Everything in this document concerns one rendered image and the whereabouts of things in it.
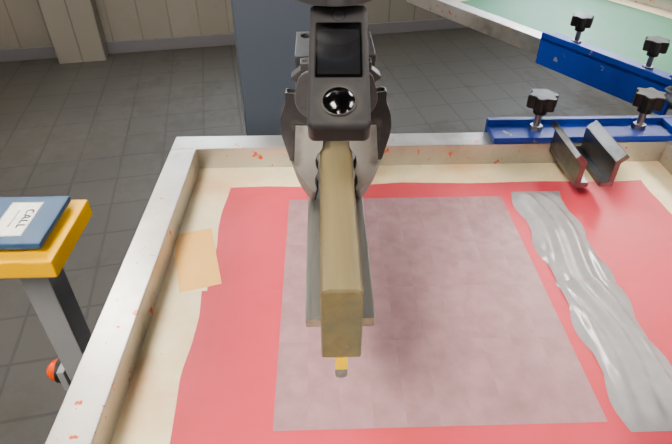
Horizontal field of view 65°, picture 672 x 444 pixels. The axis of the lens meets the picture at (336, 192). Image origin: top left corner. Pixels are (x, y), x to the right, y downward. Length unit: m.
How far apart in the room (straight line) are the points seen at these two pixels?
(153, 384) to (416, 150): 0.48
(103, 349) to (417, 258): 0.36
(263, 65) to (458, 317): 0.72
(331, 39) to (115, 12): 3.67
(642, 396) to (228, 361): 0.39
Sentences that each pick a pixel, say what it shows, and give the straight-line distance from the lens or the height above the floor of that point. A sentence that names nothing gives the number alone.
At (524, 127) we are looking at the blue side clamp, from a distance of 0.87.
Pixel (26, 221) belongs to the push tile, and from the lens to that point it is 0.79.
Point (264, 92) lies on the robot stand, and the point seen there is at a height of 0.91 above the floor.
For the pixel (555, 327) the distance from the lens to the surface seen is 0.62.
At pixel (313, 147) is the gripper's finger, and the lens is 0.49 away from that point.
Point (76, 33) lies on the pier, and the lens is 4.01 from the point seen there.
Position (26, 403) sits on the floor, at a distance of 1.88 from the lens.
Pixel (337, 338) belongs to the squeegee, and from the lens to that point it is 0.40.
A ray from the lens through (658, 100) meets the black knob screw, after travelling 0.91.
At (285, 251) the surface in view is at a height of 0.96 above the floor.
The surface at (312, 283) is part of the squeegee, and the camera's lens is 0.45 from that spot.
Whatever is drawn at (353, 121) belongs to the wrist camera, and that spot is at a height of 1.22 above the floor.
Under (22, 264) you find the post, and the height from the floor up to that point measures 0.95.
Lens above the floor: 1.40
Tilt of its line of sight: 36 degrees down
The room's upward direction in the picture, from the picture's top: straight up
